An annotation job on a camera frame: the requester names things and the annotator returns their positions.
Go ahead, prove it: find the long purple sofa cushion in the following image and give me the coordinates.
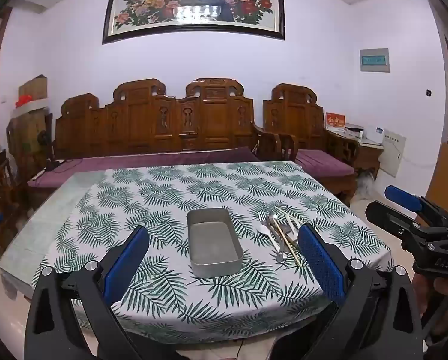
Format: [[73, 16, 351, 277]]
[[28, 146, 261, 189]]

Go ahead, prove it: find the rectangular metal tray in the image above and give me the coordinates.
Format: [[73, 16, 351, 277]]
[[187, 207, 244, 279]]

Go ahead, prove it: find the wooden side table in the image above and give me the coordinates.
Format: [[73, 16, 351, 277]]
[[327, 127, 383, 181]]

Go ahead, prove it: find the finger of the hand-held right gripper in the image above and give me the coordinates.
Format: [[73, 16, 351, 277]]
[[365, 200, 436, 250], [384, 185, 448, 220]]

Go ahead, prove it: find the wooden side chair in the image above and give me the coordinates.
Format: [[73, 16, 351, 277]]
[[0, 155, 24, 274]]

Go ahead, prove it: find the carved wooden armchair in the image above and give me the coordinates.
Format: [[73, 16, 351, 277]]
[[262, 83, 360, 208]]

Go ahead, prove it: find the brown cardboard sheet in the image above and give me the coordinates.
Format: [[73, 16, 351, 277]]
[[424, 142, 448, 211]]

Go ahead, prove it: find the framed peacock flower painting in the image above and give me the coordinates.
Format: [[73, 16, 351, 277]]
[[102, 0, 286, 45]]

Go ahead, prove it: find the white metal cabinet door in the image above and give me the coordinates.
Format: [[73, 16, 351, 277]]
[[381, 129, 407, 178]]

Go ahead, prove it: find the grey wall panel box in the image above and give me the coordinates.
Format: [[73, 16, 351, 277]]
[[360, 48, 390, 73]]

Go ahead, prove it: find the leaf-print tablecloth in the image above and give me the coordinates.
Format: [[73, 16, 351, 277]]
[[31, 160, 393, 346]]

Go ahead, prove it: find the small cardboard box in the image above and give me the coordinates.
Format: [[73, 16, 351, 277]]
[[19, 74, 49, 100]]

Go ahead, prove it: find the metal fork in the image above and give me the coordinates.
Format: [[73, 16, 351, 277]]
[[258, 211, 275, 235]]

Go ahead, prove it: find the white plastic spoon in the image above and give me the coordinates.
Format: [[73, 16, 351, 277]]
[[255, 224, 281, 252]]

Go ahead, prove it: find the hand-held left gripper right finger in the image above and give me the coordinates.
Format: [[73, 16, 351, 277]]
[[297, 223, 424, 360]]

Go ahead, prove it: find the large cardboard box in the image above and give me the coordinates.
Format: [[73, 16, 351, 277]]
[[7, 109, 54, 158]]

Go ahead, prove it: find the white flat box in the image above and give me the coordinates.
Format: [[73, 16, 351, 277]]
[[12, 99, 51, 115]]

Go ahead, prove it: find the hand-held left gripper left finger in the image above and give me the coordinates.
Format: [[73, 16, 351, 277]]
[[25, 226, 180, 360]]

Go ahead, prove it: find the black cable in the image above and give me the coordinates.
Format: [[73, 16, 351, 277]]
[[38, 157, 76, 175]]

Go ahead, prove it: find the metal spoon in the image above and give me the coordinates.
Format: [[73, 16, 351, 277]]
[[268, 212, 285, 264]]

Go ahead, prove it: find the red gift box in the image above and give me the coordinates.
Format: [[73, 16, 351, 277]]
[[325, 112, 345, 130]]

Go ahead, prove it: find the square purple seat cushion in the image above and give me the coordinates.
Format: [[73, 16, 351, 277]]
[[295, 149, 357, 178]]

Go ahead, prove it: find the carved wooden sofa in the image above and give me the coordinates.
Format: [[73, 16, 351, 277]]
[[27, 78, 282, 200]]

